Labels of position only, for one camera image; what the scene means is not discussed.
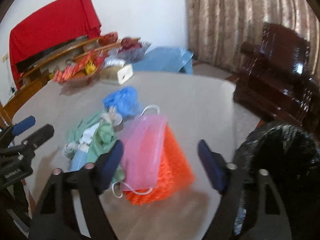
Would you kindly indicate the pink face mask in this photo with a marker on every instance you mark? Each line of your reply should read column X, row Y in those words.
column 143, row 140

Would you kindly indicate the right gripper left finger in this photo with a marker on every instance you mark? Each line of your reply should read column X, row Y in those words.
column 54, row 215

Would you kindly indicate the orange foam net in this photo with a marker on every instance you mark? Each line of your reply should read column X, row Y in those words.
column 174, row 174

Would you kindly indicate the glass snack bowl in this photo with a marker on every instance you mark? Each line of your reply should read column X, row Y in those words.
column 78, row 81

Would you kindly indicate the floral beige curtain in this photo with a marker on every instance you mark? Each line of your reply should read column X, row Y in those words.
column 217, row 28

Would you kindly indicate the red ornament on cabinet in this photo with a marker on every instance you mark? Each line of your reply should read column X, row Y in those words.
column 108, row 39

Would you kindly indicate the glass fruit bowl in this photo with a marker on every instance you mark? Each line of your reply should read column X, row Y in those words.
column 130, row 55

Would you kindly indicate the white tissue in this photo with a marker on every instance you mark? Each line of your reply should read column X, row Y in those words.
column 78, row 140

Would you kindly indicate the blue crumpled plastic cover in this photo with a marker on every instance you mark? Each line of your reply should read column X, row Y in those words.
column 125, row 101

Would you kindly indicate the grey tablecloth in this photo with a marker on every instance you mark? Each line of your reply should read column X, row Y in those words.
column 196, row 108

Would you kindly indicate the red orange snack packet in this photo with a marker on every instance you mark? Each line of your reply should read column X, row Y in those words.
column 87, row 65

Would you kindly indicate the red cloth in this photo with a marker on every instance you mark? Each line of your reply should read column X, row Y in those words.
column 53, row 24

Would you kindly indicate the blue plastic covered stool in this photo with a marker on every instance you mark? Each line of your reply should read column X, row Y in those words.
column 166, row 59

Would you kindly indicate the red apples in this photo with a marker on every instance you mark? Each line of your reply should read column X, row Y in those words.
column 129, row 43

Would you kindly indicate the green rubber glove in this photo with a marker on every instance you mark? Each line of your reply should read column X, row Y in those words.
column 105, row 136

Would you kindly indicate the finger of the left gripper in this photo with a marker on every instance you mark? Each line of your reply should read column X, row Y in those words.
column 40, row 136
column 24, row 125

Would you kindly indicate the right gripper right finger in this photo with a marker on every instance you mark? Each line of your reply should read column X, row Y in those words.
column 250, row 205

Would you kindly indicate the dark wooden armchair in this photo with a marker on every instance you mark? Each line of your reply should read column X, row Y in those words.
column 275, row 81

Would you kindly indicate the tissue box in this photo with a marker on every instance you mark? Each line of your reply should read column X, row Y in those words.
column 116, row 71

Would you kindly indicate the wooden tv cabinet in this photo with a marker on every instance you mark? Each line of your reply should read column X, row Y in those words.
column 40, row 72

